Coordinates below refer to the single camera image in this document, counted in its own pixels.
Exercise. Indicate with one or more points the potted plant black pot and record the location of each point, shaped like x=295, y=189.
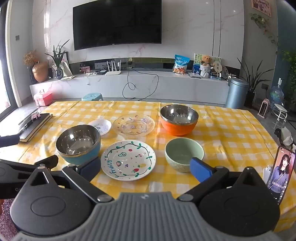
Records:
x=249, y=99

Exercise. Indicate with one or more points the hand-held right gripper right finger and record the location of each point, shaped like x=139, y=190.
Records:
x=200, y=169

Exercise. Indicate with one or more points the grey trash bin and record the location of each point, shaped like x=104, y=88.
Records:
x=237, y=93

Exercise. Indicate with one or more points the brown teddy bear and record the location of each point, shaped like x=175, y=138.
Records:
x=206, y=60

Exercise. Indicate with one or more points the white marble TV cabinet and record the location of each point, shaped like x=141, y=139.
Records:
x=173, y=88

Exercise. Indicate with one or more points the blue snack bag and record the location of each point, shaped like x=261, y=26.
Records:
x=181, y=66

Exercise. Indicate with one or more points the dried flowers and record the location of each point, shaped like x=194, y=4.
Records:
x=31, y=58

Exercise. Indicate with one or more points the black book stack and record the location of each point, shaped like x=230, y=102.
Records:
x=34, y=127

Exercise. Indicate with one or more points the plant in glass vase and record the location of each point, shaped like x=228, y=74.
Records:
x=59, y=71

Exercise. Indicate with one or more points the blue plastic stool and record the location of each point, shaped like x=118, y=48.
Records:
x=92, y=96

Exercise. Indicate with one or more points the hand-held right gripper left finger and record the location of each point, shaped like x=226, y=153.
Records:
x=91, y=166

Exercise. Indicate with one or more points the closed laptop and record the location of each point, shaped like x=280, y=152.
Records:
x=194, y=75

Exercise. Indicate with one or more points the black phone stand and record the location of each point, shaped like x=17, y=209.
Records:
x=278, y=136

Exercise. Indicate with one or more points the hanging green vine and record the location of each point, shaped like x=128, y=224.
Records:
x=260, y=20

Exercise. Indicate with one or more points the yellow checked tablecloth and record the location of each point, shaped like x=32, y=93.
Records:
x=231, y=139

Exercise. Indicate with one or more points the framed wall picture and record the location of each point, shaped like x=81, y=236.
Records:
x=261, y=7

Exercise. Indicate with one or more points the orange steel bowl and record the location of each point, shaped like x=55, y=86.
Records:
x=178, y=129

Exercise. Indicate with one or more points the green picture board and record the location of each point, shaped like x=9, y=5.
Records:
x=196, y=61

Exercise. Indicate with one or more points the blue steel bowl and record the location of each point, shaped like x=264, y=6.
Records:
x=78, y=141

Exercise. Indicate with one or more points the smartphone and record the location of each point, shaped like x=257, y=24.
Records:
x=281, y=176

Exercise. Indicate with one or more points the white router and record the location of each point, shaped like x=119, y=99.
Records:
x=113, y=72

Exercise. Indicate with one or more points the black television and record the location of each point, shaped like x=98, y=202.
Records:
x=115, y=23

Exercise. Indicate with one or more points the white painted plate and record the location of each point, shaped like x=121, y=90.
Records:
x=129, y=160

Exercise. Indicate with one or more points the small white plate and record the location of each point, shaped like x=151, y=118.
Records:
x=101, y=126

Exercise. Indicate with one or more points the blue water bottle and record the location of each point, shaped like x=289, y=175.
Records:
x=276, y=96

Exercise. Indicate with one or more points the green ceramic bowl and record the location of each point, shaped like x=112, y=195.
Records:
x=182, y=150

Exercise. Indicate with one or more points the pink card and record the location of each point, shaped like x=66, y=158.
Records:
x=84, y=70

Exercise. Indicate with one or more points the white round stool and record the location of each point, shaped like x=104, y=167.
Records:
x=279, y=107

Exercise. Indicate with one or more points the pink storage box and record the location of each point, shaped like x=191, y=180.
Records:
x=43, y=98

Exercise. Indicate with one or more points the clear glass plate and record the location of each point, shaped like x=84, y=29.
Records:
x=134, y=125

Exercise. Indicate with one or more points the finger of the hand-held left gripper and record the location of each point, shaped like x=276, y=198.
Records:
x=9, y=140
x=49, y=161

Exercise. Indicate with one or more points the round paper fan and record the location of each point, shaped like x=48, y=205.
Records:
x=217, y=67

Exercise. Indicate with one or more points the bronze vase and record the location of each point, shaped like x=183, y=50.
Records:
x=40, y=71

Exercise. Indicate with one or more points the pink heater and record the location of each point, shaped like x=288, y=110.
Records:
x=263, y=109

